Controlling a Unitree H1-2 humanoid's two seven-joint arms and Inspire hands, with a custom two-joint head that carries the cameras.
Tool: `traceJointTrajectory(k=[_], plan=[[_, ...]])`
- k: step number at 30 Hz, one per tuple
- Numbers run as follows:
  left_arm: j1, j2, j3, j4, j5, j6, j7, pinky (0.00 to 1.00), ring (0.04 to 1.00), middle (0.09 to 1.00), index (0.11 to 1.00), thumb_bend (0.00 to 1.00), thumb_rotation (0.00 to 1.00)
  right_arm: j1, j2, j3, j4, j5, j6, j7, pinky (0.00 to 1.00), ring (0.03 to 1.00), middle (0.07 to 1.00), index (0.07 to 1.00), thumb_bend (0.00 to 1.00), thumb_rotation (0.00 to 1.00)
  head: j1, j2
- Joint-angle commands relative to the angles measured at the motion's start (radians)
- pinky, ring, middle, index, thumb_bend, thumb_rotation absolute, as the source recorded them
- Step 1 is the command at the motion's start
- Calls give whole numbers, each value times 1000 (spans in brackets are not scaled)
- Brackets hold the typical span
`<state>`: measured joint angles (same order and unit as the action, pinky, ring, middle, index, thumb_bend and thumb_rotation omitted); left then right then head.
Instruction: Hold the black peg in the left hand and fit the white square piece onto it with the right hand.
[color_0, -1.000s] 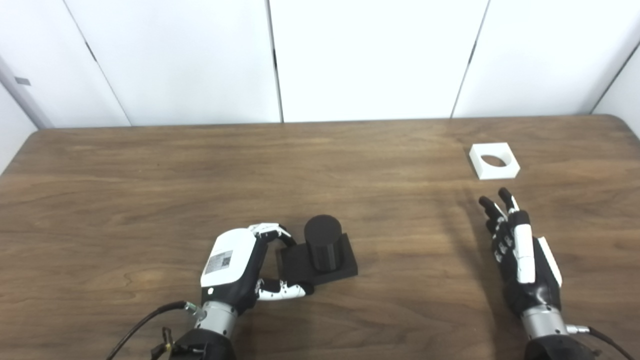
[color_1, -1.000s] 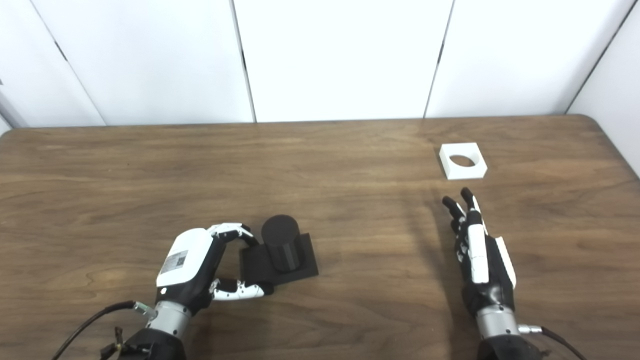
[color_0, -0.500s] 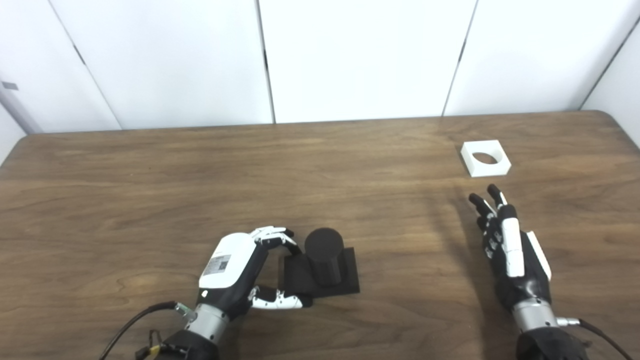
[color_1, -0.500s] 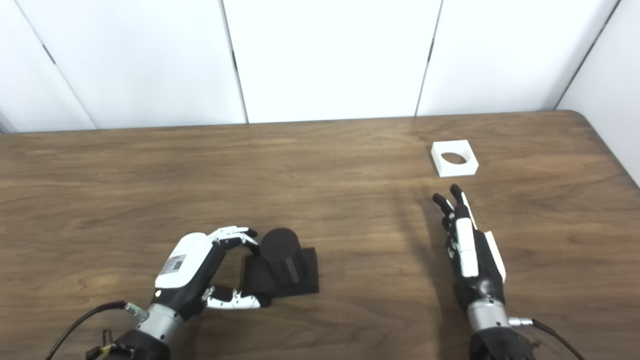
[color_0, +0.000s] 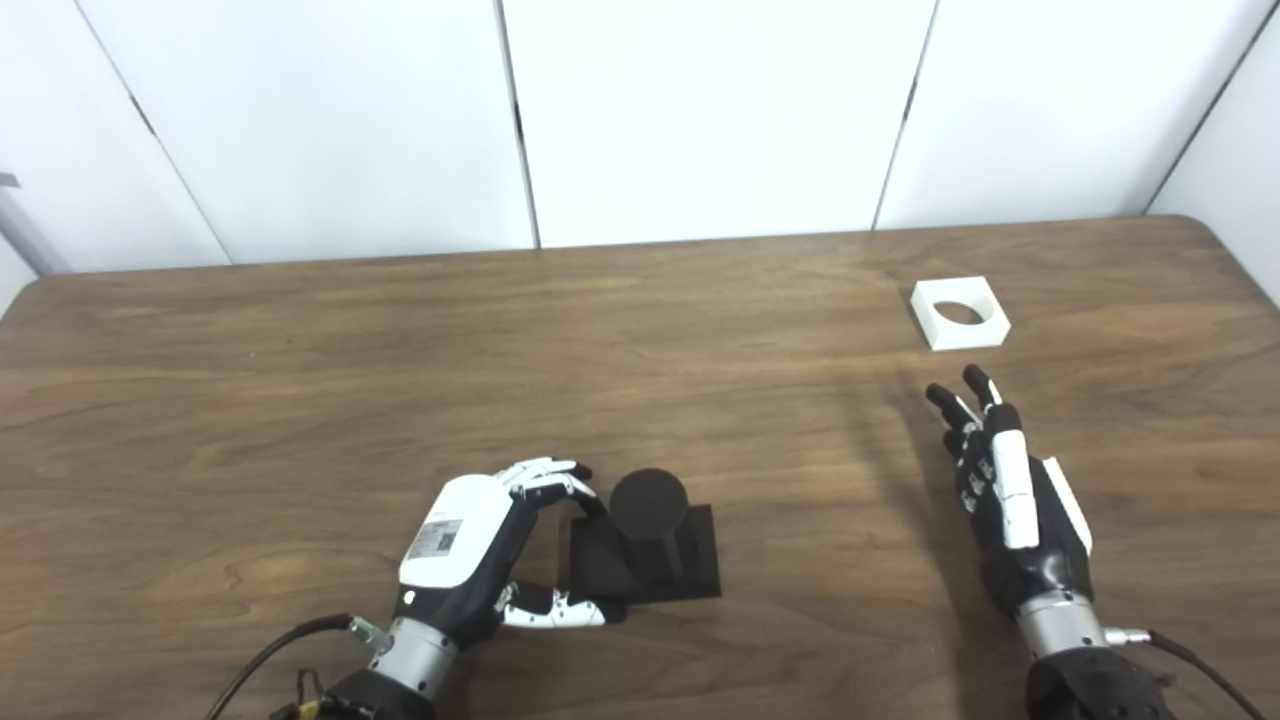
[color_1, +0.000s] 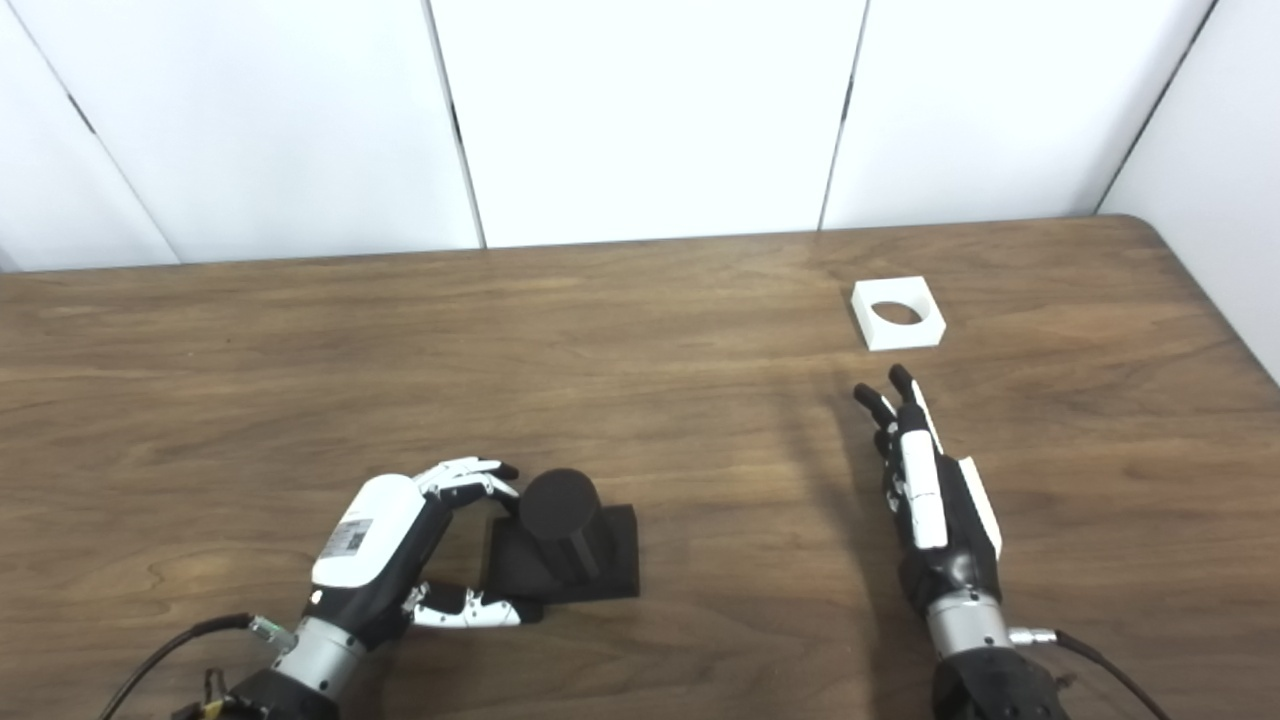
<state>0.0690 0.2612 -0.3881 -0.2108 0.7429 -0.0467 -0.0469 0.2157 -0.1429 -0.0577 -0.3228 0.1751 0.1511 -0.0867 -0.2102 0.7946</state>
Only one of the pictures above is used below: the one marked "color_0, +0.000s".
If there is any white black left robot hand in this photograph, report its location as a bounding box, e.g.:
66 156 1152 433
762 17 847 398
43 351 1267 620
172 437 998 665
392 457 629 646

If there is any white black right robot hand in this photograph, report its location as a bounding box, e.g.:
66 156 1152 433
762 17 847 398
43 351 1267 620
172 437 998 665
925 364 1094 619

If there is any white square piece with hole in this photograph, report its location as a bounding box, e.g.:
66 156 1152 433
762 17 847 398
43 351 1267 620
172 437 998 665
910 276 1012 353

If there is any black peg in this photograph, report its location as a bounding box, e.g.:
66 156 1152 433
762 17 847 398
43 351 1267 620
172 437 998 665
568 468 723 605

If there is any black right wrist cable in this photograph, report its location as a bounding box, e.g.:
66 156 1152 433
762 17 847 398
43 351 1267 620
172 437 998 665
1100 627 1266 720

